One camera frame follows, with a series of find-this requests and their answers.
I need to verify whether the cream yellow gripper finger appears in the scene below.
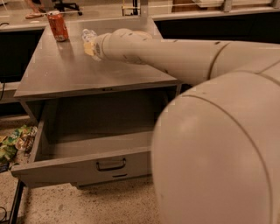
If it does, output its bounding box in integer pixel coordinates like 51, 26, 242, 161
83, 42, 95, 56

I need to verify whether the clear plastic water bottle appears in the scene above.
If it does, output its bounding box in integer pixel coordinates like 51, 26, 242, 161
81, 29, 101, 61

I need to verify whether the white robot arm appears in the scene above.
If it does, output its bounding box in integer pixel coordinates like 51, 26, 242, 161
82, 29, 280, 224

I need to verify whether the grey drawer cabinet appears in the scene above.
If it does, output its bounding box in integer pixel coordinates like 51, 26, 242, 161
13, 17, 186, 189

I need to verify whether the open grey top drawer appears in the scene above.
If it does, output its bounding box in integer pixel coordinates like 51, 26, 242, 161
10, 90, 176, 189

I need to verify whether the orange soda can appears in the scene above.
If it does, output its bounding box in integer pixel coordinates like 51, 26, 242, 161
47, 10, 68, 42

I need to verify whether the black office chair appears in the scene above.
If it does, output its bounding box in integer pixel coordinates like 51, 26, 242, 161
54, 0, 82, 16

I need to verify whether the person's foot with sandal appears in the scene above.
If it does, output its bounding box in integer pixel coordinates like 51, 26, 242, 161
24, 0, 46, 19

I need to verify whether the green snack bag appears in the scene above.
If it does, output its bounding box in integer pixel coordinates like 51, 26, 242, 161
0, 125, 38, 163

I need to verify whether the black table leg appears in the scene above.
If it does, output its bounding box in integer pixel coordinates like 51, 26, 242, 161
8, 180, 25, 224

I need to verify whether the black drawer handle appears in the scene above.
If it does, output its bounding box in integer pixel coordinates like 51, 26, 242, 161
95, 158, 126, 172

